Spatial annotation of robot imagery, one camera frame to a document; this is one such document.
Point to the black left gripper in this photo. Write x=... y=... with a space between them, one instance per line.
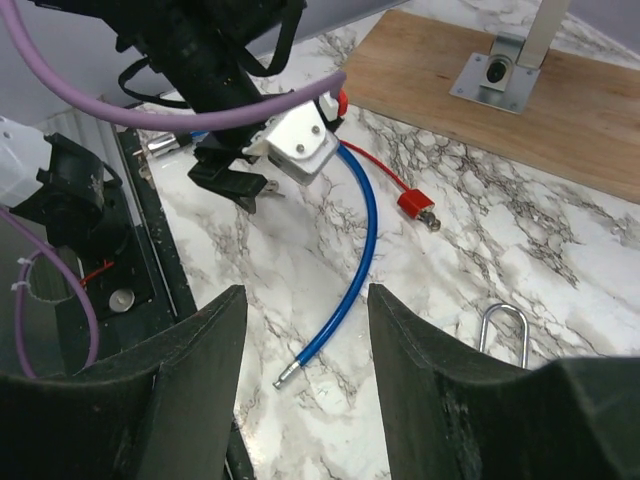
x=213 y=172

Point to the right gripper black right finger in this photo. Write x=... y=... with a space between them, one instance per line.
x=452 y=412

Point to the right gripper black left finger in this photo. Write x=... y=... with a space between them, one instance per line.
x=160 y=410

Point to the blue cable lock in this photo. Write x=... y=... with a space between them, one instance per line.
x=296 y=255

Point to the red cable seal lock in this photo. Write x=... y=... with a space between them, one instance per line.
x=411 y=201

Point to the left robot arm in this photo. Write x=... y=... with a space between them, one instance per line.
x=209 y=51

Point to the wooden board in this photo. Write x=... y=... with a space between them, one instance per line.
x=573 y=117

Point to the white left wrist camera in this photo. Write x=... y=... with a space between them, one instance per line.
x=301 y=141

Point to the metal shelf stand bracket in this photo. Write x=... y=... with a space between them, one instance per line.
x=505 y=78

